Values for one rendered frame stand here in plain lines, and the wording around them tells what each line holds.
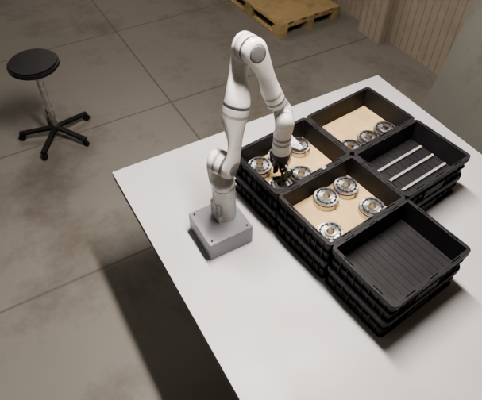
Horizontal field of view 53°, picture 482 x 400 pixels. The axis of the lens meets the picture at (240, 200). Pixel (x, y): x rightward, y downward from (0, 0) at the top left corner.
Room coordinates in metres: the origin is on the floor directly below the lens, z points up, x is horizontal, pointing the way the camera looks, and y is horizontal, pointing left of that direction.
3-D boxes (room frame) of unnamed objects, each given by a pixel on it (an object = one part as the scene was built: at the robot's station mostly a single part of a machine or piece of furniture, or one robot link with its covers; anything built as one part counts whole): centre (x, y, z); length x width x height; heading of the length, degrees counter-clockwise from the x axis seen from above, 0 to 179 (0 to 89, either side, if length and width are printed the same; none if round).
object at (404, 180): (1.49, -0.71, 0.87); 0.40 x 0.30 x 0.11; 126
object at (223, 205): (1.27, 0.06, 0.88); 0.09 x 0.09 x 0.17; 34
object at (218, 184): (1.27, 0.07, 1.04); 0.09 x 0.09 x 0.17; 55
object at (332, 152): (1.49, -0.21, 0.87); 0.40 x 0.30 x 0.11; 126
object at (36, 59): (2.66, 1.32, 0.31); 0.51 x 0.49 x 0.61; 120
